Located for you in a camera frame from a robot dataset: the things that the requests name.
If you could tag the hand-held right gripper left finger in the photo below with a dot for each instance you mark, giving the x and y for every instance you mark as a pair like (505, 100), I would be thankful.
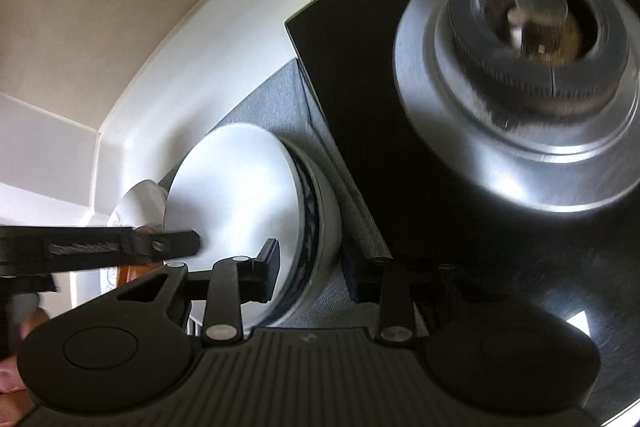
(270, 269)

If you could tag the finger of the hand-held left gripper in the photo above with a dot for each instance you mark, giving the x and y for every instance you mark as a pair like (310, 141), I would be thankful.
(160, 244)

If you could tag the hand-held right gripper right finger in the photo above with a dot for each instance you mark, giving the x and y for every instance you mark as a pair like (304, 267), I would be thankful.
(362, 274)

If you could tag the white bowl with blue pattern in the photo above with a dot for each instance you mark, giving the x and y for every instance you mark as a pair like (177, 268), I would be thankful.
(240, 197)

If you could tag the person's left hand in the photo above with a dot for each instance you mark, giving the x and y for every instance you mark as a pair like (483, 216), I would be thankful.
(12, 374)

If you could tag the brown round plate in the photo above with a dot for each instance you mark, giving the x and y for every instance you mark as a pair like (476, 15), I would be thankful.
(137, 274)

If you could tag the black gas stove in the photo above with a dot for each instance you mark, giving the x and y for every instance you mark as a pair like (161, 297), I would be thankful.
(360, 117)

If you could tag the grey mat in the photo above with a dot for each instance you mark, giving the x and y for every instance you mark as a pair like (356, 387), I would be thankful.
(280, 97)

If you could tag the silver stove burner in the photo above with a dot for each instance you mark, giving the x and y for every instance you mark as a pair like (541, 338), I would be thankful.
(525, 117)

